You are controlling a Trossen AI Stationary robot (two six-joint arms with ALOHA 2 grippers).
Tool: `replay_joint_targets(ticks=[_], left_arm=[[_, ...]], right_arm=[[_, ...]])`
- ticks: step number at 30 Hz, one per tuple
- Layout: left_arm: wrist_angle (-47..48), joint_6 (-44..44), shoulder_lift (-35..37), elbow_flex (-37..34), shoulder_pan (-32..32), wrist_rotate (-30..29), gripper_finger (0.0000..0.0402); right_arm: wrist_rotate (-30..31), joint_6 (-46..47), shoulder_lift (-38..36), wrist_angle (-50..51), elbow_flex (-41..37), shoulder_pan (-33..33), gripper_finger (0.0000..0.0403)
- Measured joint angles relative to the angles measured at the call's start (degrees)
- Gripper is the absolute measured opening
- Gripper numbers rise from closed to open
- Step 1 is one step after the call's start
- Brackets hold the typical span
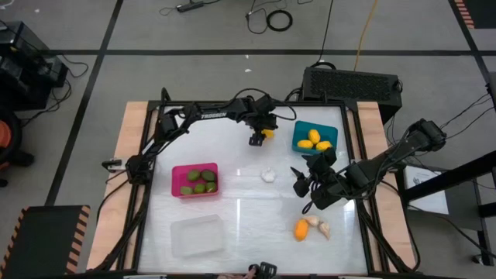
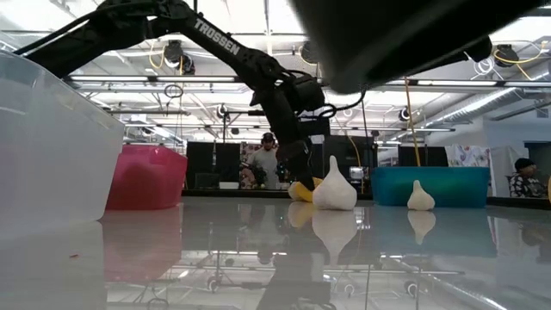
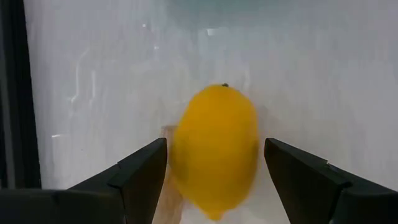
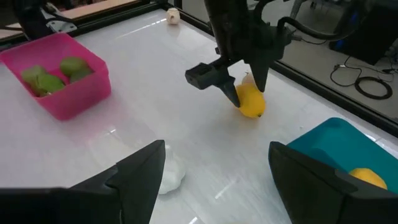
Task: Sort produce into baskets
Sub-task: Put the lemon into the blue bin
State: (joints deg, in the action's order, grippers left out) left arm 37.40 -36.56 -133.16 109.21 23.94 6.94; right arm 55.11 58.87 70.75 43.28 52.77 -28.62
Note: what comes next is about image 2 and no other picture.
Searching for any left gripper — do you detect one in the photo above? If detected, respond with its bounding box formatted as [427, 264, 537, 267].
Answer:
[263, 88, 317, 190]

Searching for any yellow lemon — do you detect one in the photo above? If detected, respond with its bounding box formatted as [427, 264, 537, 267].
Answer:
[287, 175, 324, 203]

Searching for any small white garlic bulb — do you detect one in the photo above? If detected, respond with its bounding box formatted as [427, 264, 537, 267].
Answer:
[406, 179, 436, 212]

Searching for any standing person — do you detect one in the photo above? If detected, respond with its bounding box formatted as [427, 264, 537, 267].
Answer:
[245, 131, 282, 191]

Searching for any black panel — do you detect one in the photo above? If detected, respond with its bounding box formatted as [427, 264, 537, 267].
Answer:
[398, 145, 449, 168]
[185, 140, 242, 190]
[322, 134, 380, 193]

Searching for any teal plastic basket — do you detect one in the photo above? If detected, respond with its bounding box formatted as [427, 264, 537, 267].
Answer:
[370, 166, 491, 209]

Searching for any pink plastic basket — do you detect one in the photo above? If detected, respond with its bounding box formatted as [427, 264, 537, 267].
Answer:
[105, 144, 189, 211]

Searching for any floral patterned cloth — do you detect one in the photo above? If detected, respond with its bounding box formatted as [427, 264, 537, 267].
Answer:
[445, 144, 492, 169]

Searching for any ceiling light strip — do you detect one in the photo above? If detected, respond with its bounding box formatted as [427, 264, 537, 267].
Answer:
[64, 74, 238, 84]
[378, 78, 551, 89]

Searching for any seated person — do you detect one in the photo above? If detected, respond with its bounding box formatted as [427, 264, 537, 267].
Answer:
[508, 157, 551, 199]

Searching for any clear plastic bin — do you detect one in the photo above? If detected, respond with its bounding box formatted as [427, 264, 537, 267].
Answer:
[0, 50, 126, 229]

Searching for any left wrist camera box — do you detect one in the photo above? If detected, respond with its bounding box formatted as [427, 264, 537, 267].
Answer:
[294, 73, 326, 114]

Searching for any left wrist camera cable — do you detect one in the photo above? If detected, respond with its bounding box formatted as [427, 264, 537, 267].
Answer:
[316, 88, 368, 121]

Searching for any black ceiling cord reel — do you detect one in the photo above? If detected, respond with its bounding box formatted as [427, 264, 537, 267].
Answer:
[492, 42, 521, 69]
[163, 39, 195, 75]
[300, 40, 320, 65]

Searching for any yellow cable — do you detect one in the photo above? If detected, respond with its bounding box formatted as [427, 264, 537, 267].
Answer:
[403, 77, 422, 168]

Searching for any silver ventilation duct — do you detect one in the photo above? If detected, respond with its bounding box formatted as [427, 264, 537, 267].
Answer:
[424, 85, 551, 128]

